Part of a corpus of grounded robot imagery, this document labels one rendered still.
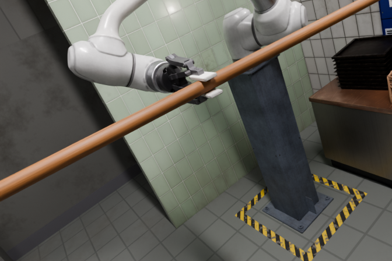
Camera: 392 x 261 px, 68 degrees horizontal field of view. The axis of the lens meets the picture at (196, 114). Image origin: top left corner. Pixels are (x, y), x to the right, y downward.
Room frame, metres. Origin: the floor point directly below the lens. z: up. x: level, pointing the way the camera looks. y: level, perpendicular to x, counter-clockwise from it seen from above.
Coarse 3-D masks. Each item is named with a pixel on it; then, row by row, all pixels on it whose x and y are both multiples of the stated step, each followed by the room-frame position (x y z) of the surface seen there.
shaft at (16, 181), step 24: (360, 0) 0.77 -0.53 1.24; (312, 24) 0.70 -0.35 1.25; (264, 48) 0.64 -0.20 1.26; (288, 48) 0.66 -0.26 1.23; (216, 72) 0.59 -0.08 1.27; (240, 72) 0.60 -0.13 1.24; (168, 96) 0.55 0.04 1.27; (192, 96) 0.55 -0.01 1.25; (120, 120) 0.51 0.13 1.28; (144, 120) 0.51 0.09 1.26; (72, 144) 0.48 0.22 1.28; (96, 144) 0.48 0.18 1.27; (24, 168) 0.45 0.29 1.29; (48, 168) 0.45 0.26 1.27; (0, 192) 0.42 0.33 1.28
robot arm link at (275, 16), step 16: (256, 0) 1.18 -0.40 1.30; (272, 0) 1.19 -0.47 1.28; (288, 0) 1.22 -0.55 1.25; (256, 16) 1.24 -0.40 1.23; (272, 16) 1.19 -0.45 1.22; (288, 16) 1.19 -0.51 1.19; (304, 16) 1.20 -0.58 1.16; (256, 32) 1.29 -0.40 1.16; (272, 32) 1.23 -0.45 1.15; (288, 32) 1.20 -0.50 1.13
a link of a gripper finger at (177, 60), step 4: (168, 56) 0.70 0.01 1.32; (176, 56) 0.70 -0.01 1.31; (168, 60) 0.70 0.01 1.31; (172, 60) 0.68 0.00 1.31; (176, 60) 0.67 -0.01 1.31; (180, 60) 0.65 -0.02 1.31; (184, 60) 0.64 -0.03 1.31; (188, 60) 0.64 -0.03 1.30; (192, 60) 0.63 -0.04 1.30; (172, 64) 0.68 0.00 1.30; (176, 64) 0.66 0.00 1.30; (180, 64) 0.64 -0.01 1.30; (184, 64) 0.62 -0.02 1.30
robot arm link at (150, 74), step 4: (152, 64) 0.81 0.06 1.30; (156, 64) 0.78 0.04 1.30; (160, 64) 0.78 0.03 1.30; (164, 64) 0.78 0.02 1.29; (148, 68) 0.81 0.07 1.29; (152, 68) 0.78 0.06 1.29; (156, 68) 0.77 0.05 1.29; (148, 72) 0.80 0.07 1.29; (152, 72) 0.77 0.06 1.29; (156, 72) 0.77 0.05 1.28; (148, 76) 0.79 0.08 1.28; (152, 76) 0.77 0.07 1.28; (148, 80) 0.79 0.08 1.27; (152, 80) 0.77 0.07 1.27; (148, 84) 0.80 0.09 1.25; (152, 84) 0.77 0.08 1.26; (156, 84) 0.77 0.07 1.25; (152, 88) 0.79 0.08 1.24; (156, 88) 0.76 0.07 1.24; (160, 92) 0.77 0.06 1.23; (164, 92) 0.77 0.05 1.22; (168, 92) 0.77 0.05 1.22
